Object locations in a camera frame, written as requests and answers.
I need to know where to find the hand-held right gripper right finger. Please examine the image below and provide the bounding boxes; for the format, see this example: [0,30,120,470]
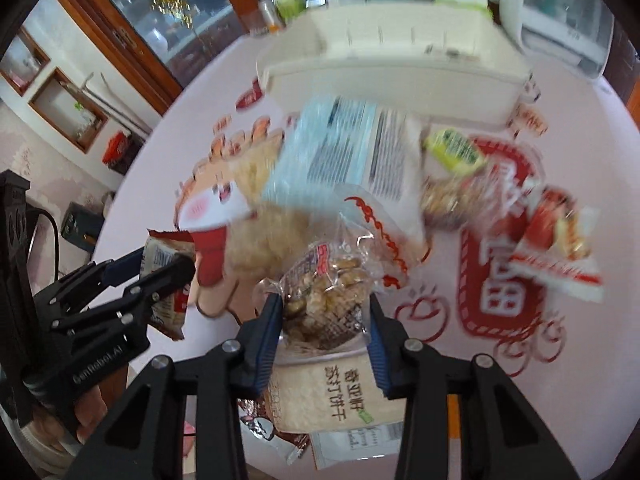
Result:
[366,295,568,480]

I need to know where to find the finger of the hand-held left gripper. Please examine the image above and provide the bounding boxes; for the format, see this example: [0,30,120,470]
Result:
[54,247,147,307]
[49,256,197,342]

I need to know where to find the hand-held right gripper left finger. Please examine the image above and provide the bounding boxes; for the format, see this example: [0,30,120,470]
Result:
[64,293,285,480]

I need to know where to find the brown white snack packet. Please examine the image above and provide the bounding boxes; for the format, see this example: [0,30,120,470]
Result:
[140,229,197,342]

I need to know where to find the clear peanut snack packet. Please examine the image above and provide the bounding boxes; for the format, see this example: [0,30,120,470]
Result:
[255,242,401,356]

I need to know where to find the white red jujube snack packet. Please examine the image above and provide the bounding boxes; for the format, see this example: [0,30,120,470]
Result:
[507,185,606,303]

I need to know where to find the person's left hand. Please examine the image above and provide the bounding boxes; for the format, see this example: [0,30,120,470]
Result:
[72,391,108,438]

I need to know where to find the black electronic device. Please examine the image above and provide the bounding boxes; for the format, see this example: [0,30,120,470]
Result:
[60,202,103,253]

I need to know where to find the beige soda cracker packet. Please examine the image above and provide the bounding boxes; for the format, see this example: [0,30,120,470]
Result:
[267,347,408,433]

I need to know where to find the brown snack wrapper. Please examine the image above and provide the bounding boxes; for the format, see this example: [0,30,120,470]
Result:
[237,397,311,463]

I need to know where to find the white labelled flat packet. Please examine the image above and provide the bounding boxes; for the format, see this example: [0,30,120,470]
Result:
[310,420,406,471]

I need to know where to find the beige fluffy cake packet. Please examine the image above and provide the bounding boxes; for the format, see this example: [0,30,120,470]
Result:
[220,200,321,286]

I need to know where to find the red bag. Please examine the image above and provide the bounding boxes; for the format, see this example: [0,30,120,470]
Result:
[102,130,132,166]

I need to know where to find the beige rice cracker packet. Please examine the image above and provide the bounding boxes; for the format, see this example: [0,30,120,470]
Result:
[234,135,287,207]

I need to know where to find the clear nut snack packet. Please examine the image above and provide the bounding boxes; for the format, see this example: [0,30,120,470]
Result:
[419,175,481,233]

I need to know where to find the blue white snack packet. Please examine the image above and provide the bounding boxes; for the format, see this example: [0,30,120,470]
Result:
[262,95,431,271]

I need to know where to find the green yellow candy packet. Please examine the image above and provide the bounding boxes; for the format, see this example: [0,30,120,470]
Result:
[422,127,488,176]

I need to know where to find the glass door with gold ornament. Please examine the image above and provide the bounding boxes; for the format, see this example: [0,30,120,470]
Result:
[50,0,261,116]

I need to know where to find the small silver can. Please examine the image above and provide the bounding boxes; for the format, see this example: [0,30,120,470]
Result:
[257,0,285,31]

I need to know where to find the green label glass bottle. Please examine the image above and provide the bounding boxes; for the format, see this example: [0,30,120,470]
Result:
[274,0,306,23]

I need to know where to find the white clear-lid appliance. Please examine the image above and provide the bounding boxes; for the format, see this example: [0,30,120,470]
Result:
[520,0,615,81]

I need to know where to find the black cable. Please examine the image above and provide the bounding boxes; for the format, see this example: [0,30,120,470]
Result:
[27,205,63,281]

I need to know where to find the wooden framed wall niche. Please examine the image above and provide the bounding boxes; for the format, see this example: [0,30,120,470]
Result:
[0,27,52,96]
[29,67,108,155]

